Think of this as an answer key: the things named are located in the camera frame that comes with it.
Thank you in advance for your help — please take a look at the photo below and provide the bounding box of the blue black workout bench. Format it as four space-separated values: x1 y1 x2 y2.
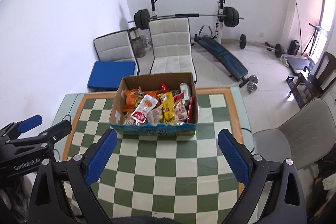
194 36 249 88

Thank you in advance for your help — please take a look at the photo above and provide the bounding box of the white padded chair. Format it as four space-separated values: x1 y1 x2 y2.
93 30 140 76
149 18 197 82

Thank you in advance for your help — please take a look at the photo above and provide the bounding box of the white orange sauce packet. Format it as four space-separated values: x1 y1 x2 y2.
130 94 158 126

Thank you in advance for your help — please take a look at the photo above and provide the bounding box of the chrome dumbbell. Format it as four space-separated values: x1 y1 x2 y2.
247 75 259 93

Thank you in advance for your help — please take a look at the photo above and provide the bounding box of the orange snack packet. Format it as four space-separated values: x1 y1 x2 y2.
143 90 162 98

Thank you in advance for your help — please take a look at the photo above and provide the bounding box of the white padded chair left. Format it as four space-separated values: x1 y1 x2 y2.
93 30 140 76

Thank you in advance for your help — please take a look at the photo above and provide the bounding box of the cardboard snack box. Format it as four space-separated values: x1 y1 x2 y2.
109 72 198 136

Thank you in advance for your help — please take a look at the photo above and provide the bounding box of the red white shrimp packet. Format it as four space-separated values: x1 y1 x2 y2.
173 93 187 122

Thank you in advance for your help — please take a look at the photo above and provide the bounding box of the dark wooden chair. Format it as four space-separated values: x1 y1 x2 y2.
286 52 335 108

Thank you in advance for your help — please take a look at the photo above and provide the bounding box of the orange snack bag in box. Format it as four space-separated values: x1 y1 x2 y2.
123 87 143 113

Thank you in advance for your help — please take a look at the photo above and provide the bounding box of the yellow snack bag in box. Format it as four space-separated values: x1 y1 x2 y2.
157 92 175 124

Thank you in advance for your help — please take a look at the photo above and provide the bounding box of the white padded chair centre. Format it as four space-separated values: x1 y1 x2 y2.
149 18 197 82

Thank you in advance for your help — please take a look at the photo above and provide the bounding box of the green checkered table mat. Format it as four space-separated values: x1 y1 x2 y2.
61 86 246 224

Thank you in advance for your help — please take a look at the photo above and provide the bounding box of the red snack packet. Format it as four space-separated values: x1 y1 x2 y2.
186 96 194 123

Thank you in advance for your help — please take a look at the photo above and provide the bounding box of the grey armchair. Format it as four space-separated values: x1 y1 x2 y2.
253 99 335 169

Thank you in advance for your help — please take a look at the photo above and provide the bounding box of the pink yellow snack bag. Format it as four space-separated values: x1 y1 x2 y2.
147 105 163 126

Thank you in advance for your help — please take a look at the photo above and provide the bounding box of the blue seat cushion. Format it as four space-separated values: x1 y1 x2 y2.
87 61 135 91

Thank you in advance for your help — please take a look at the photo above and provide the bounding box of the white snack bag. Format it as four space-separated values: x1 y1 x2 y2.
180 83 191 102

